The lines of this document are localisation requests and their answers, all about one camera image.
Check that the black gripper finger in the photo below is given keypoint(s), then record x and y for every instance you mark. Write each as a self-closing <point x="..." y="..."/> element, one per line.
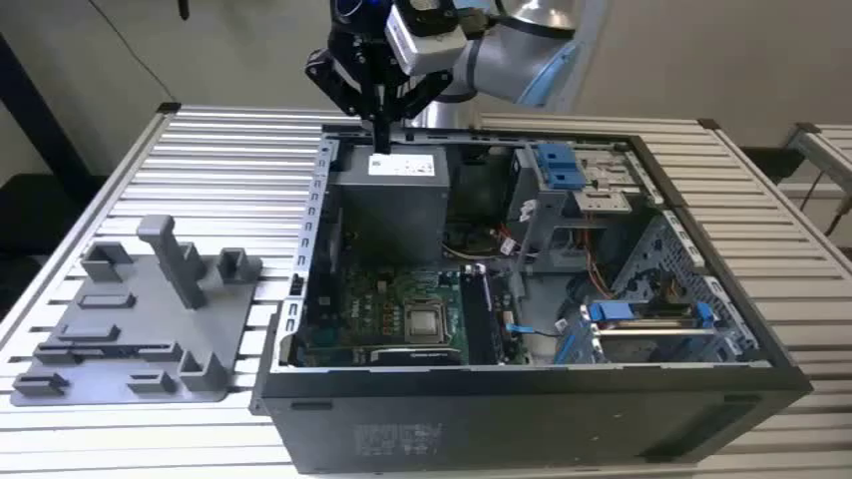
<point x="332" y="80"/>
<point x="426" y="95"/>

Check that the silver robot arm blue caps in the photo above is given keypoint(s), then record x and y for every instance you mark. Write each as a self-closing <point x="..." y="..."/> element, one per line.
<point x="506" y="55"/>

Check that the black RAM slot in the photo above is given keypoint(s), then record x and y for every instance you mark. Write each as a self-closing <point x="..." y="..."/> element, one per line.
<point x="480" y="319"/>
<point x="470" y="319"/>

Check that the blue disk carrier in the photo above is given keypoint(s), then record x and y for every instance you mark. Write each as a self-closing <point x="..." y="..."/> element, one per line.
<point x="556" y="154"/>

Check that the black table corner cap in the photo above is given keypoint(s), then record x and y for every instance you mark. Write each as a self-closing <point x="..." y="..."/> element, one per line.
<point x="807" y="127"/>
<point x="168" y="107"/>
<point x="710" y="124"/>

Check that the grey power supply unit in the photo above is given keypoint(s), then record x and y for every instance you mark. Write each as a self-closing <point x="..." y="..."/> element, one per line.
<point x="392" y="219"/>

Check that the small black hanging object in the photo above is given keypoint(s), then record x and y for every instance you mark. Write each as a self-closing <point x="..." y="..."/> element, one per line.
<point x="184" y="9"/>

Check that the white power connector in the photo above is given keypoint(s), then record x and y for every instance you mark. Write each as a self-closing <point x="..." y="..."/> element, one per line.
<point x="527" y="209"/>

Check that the grey metal drive cage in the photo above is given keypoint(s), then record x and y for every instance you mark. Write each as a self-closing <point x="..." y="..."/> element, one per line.
<point x="552" y="209"/>

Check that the green motherboard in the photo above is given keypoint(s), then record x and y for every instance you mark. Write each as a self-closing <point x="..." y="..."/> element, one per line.
<point x="372" y="299"/>

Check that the silver CPU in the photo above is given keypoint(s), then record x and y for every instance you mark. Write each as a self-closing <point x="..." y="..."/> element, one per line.
<point x="426" y="323"/>

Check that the white six pin socket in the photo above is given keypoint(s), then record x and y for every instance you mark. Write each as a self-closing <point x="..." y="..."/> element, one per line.
<point x="508" y="317"/>

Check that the blue VGA port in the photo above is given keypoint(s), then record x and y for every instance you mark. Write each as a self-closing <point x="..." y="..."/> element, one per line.
<point x="323" y="335"/>

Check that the hard disk in blue carrier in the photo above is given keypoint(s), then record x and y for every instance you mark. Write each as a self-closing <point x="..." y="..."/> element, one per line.
<point x="608" y="312"/>

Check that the black graphics card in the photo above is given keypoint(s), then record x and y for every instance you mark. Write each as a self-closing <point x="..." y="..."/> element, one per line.
<point x="412" y="355"/>

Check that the black box behind table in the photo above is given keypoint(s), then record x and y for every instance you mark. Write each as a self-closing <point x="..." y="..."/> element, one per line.
<point x="768" y="159"/>

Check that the grey plastic parts rack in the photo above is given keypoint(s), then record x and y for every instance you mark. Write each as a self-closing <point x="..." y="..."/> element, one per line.
<point x="154" y="329"/>

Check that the metal slat side table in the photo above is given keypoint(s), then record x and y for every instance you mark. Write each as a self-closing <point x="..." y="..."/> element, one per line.
<point x="826" y="149"/>

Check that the black open PC case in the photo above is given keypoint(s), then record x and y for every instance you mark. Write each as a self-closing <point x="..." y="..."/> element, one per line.
<point x="466" y="424"/>

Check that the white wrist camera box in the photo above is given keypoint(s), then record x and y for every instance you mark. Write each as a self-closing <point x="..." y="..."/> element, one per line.
<point x="426" y="47"/>

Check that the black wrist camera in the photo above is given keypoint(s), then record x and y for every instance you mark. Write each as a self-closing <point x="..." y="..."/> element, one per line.
<point x="432" y="10"/>

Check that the silver metal bracket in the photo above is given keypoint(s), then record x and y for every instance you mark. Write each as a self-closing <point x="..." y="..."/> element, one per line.
<point x="602" y="202"/>

